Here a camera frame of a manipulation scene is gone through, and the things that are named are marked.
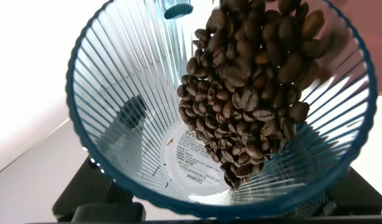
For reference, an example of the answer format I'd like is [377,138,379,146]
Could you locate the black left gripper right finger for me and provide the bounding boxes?
[293,166,382,218]

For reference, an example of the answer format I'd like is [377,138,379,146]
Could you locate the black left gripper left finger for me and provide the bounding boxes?
[52,95,147,222]

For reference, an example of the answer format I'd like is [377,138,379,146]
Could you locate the transparent blue ribbed plastic cup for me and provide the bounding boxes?
[65,0,378,220]

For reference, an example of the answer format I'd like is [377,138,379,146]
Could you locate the dark roasted coffee beans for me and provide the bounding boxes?
[177,0,350,190]

